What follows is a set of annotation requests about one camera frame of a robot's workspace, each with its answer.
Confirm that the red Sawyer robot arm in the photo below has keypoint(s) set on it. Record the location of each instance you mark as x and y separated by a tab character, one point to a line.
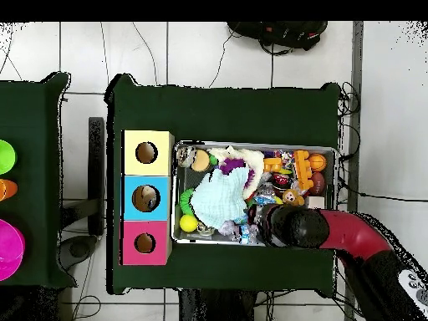
351	234

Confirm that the dark green table cloth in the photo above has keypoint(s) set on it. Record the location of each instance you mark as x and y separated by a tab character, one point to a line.
26	117
217	113

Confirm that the cream knitted cloth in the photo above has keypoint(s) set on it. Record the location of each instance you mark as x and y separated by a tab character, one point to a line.
255	164

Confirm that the mint green waffle cloth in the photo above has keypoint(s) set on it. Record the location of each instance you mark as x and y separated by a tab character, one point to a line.
220	197

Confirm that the green spiky rubber ball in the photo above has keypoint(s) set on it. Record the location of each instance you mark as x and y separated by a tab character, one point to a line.
184	202

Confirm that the purple spiky monster toy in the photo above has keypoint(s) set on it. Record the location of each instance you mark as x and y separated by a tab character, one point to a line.
232	164

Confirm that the yellow ball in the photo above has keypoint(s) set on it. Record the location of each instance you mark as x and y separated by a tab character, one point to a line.
189	223

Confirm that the green plastic cup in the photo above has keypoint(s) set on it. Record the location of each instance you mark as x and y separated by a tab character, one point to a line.
6	157

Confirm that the black upright panel on stand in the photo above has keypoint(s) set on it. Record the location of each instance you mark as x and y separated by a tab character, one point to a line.
97	167

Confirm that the wooden box with three holes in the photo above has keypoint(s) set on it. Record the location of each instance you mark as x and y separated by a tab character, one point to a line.
130	157

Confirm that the small orange basketball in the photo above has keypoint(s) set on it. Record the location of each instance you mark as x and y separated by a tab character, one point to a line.
317	162

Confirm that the brown plush monkey toy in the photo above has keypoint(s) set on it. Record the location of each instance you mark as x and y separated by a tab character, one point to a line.
292	197

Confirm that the magenta plastic bowl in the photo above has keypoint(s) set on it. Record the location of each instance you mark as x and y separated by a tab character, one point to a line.
10	250

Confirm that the long orange building block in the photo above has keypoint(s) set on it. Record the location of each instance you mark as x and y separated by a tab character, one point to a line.
302	170

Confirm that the orange plastic cone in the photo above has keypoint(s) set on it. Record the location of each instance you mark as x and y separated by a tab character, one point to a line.
7	189

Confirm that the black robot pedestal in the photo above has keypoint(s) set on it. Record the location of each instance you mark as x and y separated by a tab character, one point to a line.
217	307

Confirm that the black backpack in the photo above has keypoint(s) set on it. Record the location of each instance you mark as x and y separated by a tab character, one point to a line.
281	33

